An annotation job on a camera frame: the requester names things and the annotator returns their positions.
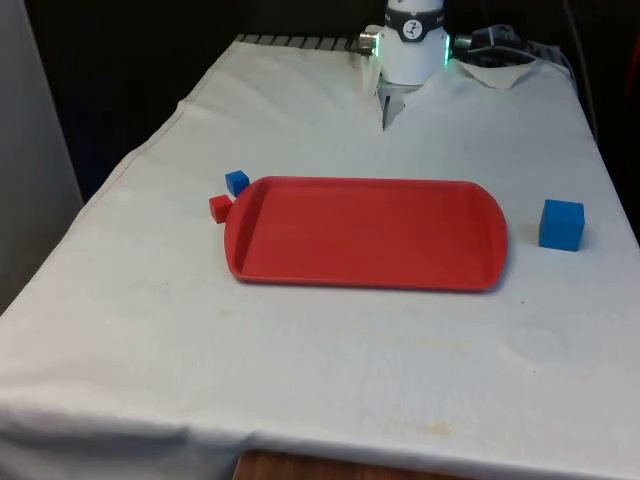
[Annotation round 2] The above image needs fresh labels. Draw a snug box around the small red cube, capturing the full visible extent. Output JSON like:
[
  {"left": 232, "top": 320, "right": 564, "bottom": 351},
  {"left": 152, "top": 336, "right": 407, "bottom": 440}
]
[{"left": 207, "top": 194, "right": 234, "bottom": 224}]

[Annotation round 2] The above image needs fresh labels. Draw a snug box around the red tray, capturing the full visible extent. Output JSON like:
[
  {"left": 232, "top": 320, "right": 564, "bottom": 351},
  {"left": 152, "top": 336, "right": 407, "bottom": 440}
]
[{"left": 223, "top": 175, "right": 511, "bottom": 294}]

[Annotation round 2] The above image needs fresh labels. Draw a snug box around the small blue cube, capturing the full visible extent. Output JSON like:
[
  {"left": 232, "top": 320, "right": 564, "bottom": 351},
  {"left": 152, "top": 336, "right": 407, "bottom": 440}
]
[{"left": 224, "top": 169, "right": 251, "bottom": 197}]

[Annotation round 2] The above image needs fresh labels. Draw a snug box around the large blue cube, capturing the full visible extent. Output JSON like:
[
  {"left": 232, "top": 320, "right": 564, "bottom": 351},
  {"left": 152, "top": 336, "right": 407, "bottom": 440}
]
[{"left": 538, "top": 198, "right": 586, "bottom": 252}]

